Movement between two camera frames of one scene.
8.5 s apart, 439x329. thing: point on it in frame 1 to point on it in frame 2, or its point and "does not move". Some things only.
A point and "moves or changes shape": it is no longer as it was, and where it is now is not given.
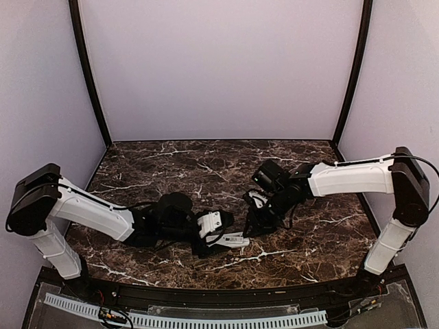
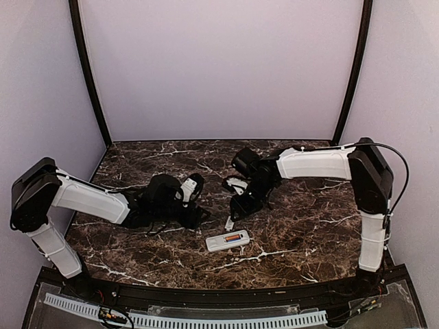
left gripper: [203, 249] to [192, 220]
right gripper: [260, 225] to [242, 208]
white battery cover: [233, 238] moves or changes shape
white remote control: [234, 240] does not move
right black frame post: [359, 77] does not move
